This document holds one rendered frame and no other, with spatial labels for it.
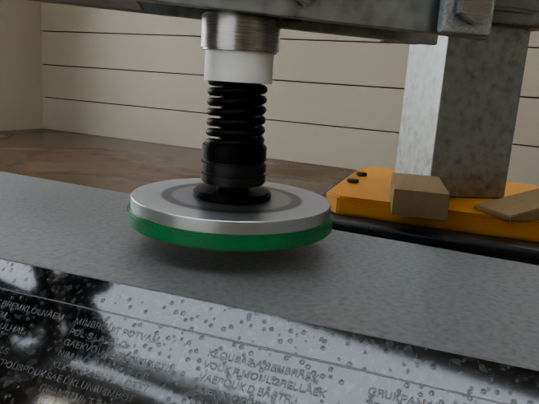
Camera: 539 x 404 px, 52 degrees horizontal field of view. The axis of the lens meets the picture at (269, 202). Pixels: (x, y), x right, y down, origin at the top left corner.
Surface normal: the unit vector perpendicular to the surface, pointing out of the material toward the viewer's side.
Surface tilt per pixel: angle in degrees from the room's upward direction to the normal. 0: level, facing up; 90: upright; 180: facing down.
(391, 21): 90
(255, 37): 90
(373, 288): 0
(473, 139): 90
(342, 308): 0
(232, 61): 90
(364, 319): 0
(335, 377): 45
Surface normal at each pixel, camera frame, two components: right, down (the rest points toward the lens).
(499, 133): 0.19, 0.22
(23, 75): 0.90, 0.15
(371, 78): -0.44, 0.17
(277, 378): -0.19, -0.56
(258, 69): 0.60, 0.22
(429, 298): 0.07, -0.97
